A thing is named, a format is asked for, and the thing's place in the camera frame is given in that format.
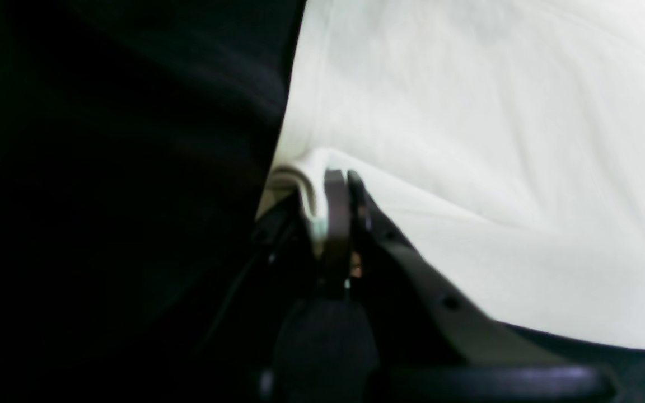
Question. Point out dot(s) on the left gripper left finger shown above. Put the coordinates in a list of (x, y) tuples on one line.
[(337, 248)]

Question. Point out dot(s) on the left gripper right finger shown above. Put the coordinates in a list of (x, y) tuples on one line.
[(419, 318)]

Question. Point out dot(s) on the light green T-shirt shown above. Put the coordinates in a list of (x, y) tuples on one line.
[(506, 139)]

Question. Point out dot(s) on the black table cloth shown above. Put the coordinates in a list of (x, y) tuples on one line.
[(136, 141)]

